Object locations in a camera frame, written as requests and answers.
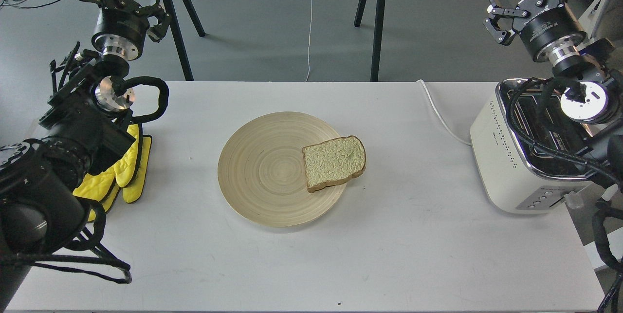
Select white office chair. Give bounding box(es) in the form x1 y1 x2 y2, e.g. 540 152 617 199
579 0 623 51

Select round wooden plate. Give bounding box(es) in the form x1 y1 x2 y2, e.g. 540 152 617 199
218 111 346 227

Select white hanging cable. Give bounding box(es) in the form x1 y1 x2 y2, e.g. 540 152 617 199
305 0 314 82

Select cream white toaster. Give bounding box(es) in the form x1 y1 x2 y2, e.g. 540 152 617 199
470 78 593 215

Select yellow oven mitt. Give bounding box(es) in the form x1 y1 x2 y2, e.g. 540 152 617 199
72 124 153 213

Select white toaster power cable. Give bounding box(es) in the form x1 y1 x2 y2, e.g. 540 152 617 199
416 79 473 147

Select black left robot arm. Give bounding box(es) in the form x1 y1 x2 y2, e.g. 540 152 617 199
0 0 172 311

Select slice of bread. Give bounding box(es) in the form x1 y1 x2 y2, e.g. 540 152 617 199
302 135 366 193

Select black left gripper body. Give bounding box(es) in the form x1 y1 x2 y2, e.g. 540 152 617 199
91 8 149 61

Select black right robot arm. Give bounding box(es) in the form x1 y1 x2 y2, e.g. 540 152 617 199
470 0 622 313

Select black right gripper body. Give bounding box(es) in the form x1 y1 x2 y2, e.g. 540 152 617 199
517 4 587 64

